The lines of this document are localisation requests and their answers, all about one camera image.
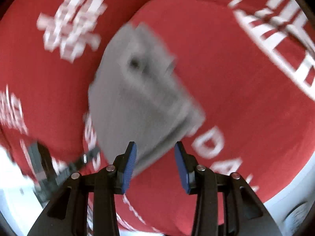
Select grey knit sweater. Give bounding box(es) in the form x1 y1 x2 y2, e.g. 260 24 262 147
88 23 205 175

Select red sofa white characters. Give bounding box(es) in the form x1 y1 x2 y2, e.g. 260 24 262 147
1 0 314 235

